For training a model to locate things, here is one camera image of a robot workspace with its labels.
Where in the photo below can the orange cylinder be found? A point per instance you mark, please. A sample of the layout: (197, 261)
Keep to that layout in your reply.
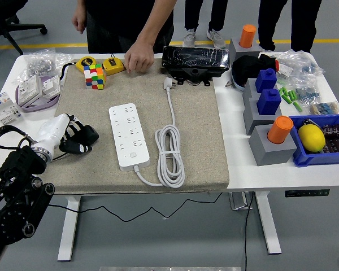
(279, 130)
(247, 35)

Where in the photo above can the black film-wrapped device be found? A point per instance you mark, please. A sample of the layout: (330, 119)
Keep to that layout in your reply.
(195, 57)

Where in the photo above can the grey square holder block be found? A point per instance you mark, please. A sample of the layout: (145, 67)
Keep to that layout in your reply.
(248, 90)
(268, 153)
(252, 118)
(238, 52)

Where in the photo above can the person's right hand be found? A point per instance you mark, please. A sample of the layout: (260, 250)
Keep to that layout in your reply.
(79, 22)

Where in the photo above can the small metal clip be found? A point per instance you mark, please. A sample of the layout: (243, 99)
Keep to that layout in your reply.
(228, 84)

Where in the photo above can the yellow lemon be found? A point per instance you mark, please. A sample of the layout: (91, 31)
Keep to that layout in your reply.
(311, 138)

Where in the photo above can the metal box under table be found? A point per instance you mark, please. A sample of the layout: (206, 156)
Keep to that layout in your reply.
(238, 201)

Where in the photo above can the person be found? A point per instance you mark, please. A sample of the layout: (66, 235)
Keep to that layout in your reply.
(113, 19)
(271, 17)
(193, 14)

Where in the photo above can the round yellow tape measure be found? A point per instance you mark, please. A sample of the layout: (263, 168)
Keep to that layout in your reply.
(86, 63)

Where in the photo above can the purple band tray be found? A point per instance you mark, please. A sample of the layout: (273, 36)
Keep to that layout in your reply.
(36, 108)

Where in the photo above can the black table control panel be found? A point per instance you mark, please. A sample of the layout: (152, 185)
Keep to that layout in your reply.
(306, 193)

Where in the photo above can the dark brown component packs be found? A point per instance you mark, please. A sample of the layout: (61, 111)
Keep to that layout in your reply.
(337, 139)

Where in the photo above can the clear bag blue components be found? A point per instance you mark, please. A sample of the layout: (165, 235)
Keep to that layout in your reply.
(306, 93)
(299, 65)

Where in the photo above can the blue plastic bin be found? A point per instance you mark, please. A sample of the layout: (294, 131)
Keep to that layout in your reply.
(313, 159)

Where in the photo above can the white socket panel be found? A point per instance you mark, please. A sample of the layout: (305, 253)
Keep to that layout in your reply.
(51, 84)
(29, 90)

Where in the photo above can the yellow tape measure black label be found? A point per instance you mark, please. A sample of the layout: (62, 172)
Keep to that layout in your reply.
(112, 66)

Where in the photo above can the black cloth cap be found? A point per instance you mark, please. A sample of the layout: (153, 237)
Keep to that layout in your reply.
(248, 67)

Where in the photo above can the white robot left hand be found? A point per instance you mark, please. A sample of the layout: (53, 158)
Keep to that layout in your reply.
(55, 130)

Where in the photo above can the person's left forearm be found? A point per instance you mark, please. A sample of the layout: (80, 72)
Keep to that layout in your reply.
(155, 22)

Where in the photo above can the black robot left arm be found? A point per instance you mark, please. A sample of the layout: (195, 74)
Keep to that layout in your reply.
(14, 197)

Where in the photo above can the white circuit breaker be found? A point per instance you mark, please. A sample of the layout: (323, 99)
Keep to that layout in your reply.
(1, 108)

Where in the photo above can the blue block peg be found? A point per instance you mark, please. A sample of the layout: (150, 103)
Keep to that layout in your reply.
(268, 103)
(265, 80)

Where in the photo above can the white power strip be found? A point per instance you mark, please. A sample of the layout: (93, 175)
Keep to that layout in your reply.
(130, 135)

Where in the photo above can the grey-brown mat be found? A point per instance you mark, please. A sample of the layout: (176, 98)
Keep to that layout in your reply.
(197, 127)

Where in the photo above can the clear bag metal screws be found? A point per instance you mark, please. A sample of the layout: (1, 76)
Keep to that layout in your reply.
(39, 65)

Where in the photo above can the black office chair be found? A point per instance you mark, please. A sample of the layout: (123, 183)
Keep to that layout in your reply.
(31, 27)

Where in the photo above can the clear bag beige resistors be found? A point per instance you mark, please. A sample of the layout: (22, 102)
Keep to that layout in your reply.
(325, 108)

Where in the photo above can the puzzle cube with white face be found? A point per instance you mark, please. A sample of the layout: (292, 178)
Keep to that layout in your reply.
(94, 77)

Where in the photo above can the person's left hand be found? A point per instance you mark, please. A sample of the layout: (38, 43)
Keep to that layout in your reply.
(139, 57)

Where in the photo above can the person's right forearm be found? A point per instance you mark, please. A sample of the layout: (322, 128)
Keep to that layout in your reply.
(81, 5)

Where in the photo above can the black clip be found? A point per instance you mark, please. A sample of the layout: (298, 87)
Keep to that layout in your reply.
(308, 122)

